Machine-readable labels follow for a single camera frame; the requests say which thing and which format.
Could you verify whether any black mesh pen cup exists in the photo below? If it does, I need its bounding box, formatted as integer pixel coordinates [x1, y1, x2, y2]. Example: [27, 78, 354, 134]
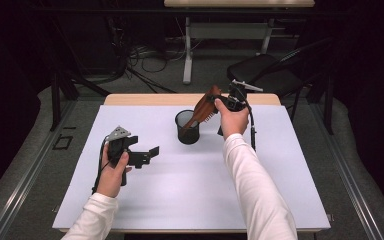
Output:
[174, 109, 202, 145]

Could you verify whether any white-legged wooden desk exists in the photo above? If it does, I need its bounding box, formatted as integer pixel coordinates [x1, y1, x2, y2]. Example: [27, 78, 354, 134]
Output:
[163, 0, 316, 85]

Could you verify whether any white table cover sheet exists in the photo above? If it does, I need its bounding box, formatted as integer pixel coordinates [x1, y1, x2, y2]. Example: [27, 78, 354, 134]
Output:
[51, 104, 332, 232]

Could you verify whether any right hand-held gripper cable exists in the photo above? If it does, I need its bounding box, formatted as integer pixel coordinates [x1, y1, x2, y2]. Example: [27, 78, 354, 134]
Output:
[246, 103, 258, 152]

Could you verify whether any person's right hand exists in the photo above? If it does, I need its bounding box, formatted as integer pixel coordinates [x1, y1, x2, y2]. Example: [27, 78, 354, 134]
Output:
[214, 98, 250, 141]

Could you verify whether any brown wooden hairbrush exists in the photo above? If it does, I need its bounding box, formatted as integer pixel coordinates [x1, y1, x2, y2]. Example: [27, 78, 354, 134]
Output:
[181, 84, 223, 131]

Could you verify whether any metal floor rail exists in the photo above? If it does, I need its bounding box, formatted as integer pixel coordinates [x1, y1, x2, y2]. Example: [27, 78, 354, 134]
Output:
[308, 103, 384, 240]
[0, 99, 78, 240]

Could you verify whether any bundle of floor cables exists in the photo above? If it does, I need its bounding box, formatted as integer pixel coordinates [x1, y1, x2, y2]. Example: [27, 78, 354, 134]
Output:
[106, 16, 188, 94]

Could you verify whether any left hand-held gripper cable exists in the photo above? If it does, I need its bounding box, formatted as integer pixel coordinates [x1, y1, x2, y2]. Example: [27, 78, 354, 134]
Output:
[91, 135, 112, 195]

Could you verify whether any black folding chair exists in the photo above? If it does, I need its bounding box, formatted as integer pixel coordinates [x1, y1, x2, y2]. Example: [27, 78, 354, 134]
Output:
[226, 37, 334, 123]

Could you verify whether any black metal stand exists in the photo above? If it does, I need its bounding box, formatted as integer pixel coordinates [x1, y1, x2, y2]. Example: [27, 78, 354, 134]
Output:
[308, 74, 335, 136]
[48, 71, 111, 132]

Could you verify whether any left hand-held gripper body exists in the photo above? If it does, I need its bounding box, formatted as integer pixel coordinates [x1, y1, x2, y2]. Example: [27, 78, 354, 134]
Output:
[104, 125, 152, 187]

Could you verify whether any hand-held gripper cable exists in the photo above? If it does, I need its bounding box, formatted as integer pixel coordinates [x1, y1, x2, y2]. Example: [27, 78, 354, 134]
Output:
[91, 135, 112, 195]
[246, 103, 258, 152]

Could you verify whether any light wooden table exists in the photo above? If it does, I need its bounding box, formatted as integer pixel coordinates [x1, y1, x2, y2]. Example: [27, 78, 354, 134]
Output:
[55, 93, 332, 234]

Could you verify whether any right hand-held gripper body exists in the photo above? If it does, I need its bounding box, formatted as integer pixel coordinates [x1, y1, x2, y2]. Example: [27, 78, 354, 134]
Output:
[217, 79, 264, 113]

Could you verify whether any person's left hand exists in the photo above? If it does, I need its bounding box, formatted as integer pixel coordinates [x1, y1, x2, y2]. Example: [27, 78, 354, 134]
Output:
[95, 143, 133, 198]

